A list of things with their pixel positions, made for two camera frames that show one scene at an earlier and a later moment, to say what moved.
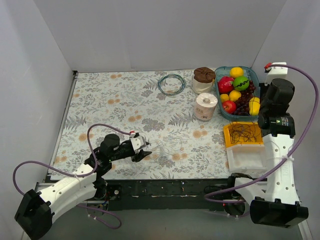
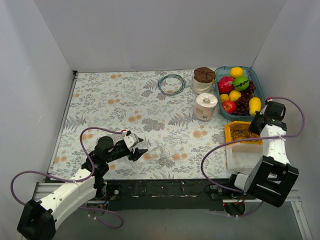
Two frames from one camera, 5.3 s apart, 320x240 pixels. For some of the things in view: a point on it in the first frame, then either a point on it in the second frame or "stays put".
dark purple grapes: x=242 y=105 stays put
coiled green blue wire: x=172 y=93 stays put
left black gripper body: x=136 y=154 stays put
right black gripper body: x=265 y=90 → x=258 y=122
